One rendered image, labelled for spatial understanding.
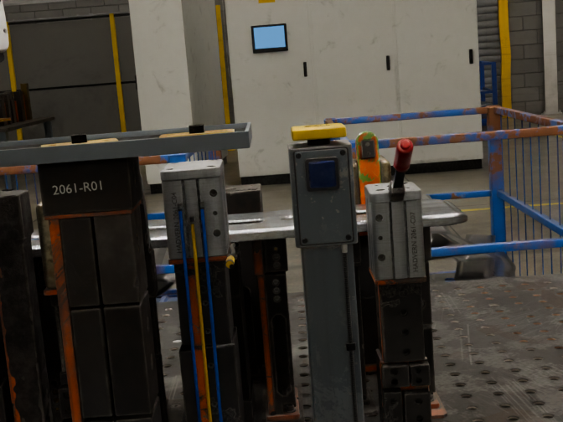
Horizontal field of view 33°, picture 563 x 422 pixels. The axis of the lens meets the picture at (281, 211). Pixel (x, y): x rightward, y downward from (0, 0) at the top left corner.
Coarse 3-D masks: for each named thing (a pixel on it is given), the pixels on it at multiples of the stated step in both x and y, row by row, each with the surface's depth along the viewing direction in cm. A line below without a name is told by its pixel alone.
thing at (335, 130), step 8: (296, 128) 105; (304, 128) 104; (312, 128) 103; (320, 128) 103; (328, 128) 103; (336, 128) 103; (344, 128) 103; (296, 136) 103; (304, 136) 103; (312, 136) 103; (320, 136) 103; (328, 136) 103; (336, 136) 103; (344, 136) 103; (312, 144) 105; (320, 144) 105
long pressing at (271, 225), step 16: (432, 208) 140; (448, 208) 139; (160, 224) 144; (240, 224) 139; (256, 224) 138; (272, 224) 137; (288, 224) 136; (432, 224) 132; (448, 224) 132; (32, 240) 139; (160, 240) 132; (240, 240) 132
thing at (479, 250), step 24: (336, 120) 422; (360, 120) 424; (384, 120) 424; (528, 120) 365; (552, 120) 333; (384, 144) 310; (432, 144) 310; (456, 192) 432; (480, 192) 430; (504, 192) 421; (504, 216) 423; (432, 240) 351; (456, 240) 363; (480, 240) 391; (504, 240) 431; (528, 240) 317; (552, 240) 315; (480, 264) 355; (504, 264) 375
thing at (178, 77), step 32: (128, 0) 898; (160, 0) 894; (192, 0) 958; (160, 32) 899; (192, 32) 945; (160, 64) 904; (192, 64) 932; (160, 96) 909; (192, 96) 920; (160, 128) 915; (192, 160) 918; (224, 160) 1133; (160, 192) 926
